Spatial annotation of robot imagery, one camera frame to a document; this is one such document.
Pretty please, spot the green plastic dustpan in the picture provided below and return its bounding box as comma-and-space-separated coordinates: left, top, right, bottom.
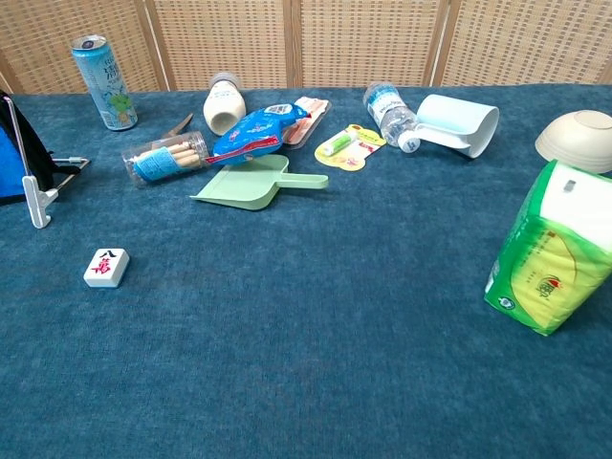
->
189, 153, 330, 211

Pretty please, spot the beige bowl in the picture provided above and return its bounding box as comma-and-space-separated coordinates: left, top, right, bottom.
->
534, 109, 612, 174

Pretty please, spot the light blue drink can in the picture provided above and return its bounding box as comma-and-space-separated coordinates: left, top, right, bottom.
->
71, 33, 139, 132

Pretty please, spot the pink clear package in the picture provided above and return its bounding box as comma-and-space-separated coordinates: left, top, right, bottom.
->
281, 95, 333, 150

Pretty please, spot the metal spoon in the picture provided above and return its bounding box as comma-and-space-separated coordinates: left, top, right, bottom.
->
162, 112, 195, 140

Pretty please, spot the blue snack bag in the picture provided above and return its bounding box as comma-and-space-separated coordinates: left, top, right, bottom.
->
205, 102, 311, 167

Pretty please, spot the white and blue scoop cup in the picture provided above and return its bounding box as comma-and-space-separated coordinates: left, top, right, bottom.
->
413, 93, 500, 160

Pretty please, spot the green tissue pack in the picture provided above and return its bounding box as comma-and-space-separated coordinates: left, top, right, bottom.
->
483, 160, 612, 337

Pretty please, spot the blue felt table cover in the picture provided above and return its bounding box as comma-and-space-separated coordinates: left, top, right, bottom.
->
0, 83, 612, 459

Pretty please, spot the white metal stand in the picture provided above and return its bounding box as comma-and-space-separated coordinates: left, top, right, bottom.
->
2, 94, 91, 230

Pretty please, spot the woven folding screen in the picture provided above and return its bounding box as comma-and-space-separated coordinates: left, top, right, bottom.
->
0, 0, 612, 95

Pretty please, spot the clear water bottle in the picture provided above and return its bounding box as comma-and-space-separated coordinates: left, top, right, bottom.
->
361, 80, 422, 155

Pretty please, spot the cream lotion bottle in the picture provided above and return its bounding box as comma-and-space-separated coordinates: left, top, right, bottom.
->
203, 71, 248, 137

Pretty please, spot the lip balm blister card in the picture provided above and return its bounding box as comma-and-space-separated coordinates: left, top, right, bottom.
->
314, 123, 387, 172

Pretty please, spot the white mahjong tile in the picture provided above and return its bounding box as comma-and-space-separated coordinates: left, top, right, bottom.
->
82, 248, 131, 289

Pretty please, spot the clear tube of sticks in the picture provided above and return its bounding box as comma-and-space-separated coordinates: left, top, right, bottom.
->
120, 130, 211, 188

